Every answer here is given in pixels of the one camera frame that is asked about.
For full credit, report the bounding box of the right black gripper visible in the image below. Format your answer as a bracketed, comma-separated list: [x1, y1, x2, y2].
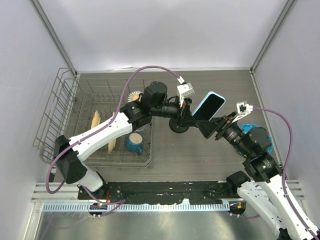
[194, 111, 252, 157]

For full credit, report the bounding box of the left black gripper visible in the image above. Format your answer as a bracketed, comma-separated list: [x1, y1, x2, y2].
[151, 95, 196, 129]

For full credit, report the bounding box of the black phone stand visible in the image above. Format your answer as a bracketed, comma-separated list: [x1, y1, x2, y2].
[169, 117, 190, 134]

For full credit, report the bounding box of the phone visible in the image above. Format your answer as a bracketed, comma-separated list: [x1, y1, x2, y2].
[192, 91, 226, 121]

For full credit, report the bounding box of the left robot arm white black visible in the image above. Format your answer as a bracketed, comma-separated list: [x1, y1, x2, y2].
[52, 81, 195, 200]

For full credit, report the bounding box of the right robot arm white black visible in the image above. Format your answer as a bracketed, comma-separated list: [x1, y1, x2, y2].
[195, 105, 320, 240]

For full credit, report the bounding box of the blue polka dot plate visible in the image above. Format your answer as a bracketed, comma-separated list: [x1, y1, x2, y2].
[237, 124, 274, 157]

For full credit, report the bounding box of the clear glass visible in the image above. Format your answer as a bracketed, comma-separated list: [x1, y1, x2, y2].
[133, 123, 151, 139]

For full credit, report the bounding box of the blue mug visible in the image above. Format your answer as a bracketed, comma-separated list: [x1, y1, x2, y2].
[124, 132, 144, 155]

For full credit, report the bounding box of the white ribbed cup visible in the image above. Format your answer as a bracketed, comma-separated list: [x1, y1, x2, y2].
[127, 90, 143, 103]

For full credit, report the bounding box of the right beige plate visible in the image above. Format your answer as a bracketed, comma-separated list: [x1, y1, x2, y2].
[107, 111, 118, 154]

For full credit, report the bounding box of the beige plate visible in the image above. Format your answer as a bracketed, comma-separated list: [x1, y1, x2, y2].
[90, 110, 101, 129]
[107, 111, 118, 154]

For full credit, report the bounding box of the left beige plate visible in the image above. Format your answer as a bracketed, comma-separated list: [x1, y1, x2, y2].
[90, 110, 101, 129]

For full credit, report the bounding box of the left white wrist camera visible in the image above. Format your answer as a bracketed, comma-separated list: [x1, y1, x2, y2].
[177, 76, 195, 108]

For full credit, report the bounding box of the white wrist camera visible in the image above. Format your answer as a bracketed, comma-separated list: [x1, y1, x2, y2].
[232, 101, 254, 123]
[177, 76, 195, 108]

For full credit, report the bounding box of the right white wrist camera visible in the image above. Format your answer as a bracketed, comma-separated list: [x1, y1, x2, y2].
[232, 101, 254, 123]

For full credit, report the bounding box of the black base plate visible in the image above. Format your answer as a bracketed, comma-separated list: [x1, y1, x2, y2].
[92, 181, 239, 205]

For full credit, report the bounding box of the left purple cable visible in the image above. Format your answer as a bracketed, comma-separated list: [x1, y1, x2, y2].
[45, 65, 187, 217]

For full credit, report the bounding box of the purple cable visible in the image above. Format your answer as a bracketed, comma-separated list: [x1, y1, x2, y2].
[45, 65, 187, 217]
[236, 106, 320, 240]

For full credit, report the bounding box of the grey wire dish rack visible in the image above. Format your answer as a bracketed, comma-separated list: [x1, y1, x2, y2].
[33, 67, 153, 170]

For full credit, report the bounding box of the white slotted cable duct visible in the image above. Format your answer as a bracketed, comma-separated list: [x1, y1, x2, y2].
[42, 201, 230, 213]

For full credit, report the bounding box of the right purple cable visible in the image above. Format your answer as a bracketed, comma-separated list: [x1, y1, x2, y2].
[236, 106, 320, 240]

